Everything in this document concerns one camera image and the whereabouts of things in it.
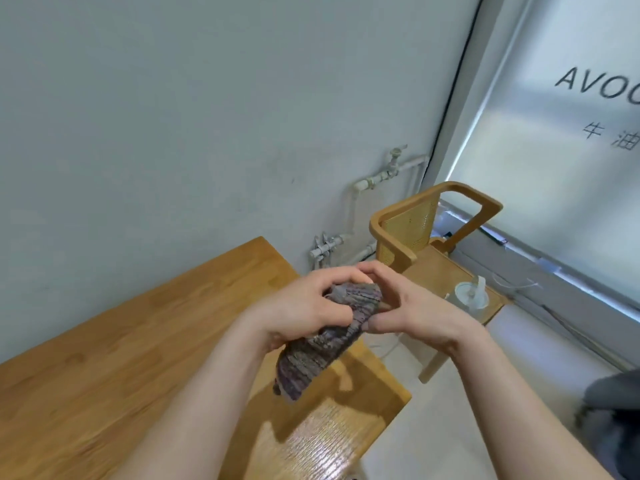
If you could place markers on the white roller window blind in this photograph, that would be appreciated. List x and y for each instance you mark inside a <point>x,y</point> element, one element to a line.
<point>560,169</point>

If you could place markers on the grey window sill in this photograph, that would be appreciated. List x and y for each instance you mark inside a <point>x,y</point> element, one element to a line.
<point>550,289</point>

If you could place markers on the purple grey striped sock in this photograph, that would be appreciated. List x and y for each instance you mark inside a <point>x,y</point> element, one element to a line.
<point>315,357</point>

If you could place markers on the person's right forearm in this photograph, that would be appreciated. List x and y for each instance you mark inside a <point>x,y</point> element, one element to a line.
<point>520,419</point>

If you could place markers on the white wall pipes with valves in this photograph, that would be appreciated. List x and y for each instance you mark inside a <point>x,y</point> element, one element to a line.
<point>372,182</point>

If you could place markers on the clear cup with lid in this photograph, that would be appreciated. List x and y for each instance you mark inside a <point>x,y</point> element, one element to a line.
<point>467,294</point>

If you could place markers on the person's right thumb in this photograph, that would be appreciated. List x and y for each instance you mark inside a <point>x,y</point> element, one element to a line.
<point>382,322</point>

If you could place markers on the person's left hand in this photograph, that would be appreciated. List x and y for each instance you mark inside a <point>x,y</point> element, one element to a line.
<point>292,307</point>

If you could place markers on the person's right hand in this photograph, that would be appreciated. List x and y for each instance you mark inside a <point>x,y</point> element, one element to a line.
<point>425,314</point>

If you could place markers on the wooden chair with cane back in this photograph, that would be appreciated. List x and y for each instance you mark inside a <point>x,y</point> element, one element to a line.
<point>430,272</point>

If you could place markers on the person's left forearm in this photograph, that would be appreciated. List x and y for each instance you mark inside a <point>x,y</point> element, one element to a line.
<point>200,414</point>

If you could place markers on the dark grey cloth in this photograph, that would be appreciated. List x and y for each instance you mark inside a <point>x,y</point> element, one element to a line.
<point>612,419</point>

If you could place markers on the person's left thumb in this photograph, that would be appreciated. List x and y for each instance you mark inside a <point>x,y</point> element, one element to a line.
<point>334,310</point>

